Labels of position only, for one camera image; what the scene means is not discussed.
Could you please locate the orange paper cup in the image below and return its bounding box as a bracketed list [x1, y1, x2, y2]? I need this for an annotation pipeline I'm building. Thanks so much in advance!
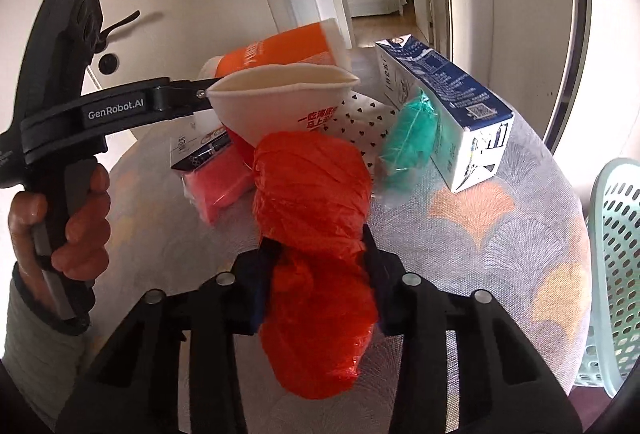
[197, 18, 352, 80]

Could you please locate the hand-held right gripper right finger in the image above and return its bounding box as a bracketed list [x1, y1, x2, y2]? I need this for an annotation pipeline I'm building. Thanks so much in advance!
[360, 223, 583, 434]

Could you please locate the white heart-patterned box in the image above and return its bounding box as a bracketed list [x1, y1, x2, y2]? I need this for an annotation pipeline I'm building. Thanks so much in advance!
[325, 88, 402, 172]

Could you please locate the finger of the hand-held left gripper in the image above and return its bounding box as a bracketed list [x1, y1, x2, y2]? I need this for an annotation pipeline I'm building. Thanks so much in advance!
[154, 88, 217, 119]
[164, 76, 224, 91]

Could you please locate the teal plastic bag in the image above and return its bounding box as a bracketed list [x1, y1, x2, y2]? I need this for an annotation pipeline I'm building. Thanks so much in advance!
[376, 88, 447, 195]

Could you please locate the pink plastic bag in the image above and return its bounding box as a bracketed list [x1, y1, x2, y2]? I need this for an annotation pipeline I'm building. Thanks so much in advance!
[182, 146, 257, 227]

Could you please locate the teal perforated plastic basket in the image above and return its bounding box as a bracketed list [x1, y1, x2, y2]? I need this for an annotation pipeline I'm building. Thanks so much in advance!
[572, 159, 640, 397]

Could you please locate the small black and white box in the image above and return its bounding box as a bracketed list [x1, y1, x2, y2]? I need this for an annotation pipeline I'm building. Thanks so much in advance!
[170, 126, 236, 172]

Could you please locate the person's left forearm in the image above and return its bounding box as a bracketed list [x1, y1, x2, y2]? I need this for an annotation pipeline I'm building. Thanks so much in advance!
[0, 263, 98, 432]

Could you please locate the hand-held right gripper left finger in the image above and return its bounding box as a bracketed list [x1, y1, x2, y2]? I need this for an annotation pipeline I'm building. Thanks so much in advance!
[55, 236, 276, 434]

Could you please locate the red plastic bag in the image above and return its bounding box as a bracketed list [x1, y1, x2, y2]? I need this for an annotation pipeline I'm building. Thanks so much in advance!
[252, 131, 379, 401]

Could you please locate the person's left hand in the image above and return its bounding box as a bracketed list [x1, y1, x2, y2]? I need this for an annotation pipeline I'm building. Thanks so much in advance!
[7, 162, 112, 312]

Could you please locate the blue and white milk carton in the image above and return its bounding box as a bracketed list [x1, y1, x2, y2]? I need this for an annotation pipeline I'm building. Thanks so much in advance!
[375, 34, 516, 193]

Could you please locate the black lever door handle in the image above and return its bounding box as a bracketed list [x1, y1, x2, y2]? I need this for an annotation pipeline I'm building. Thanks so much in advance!
[92, 11, 141, 54]

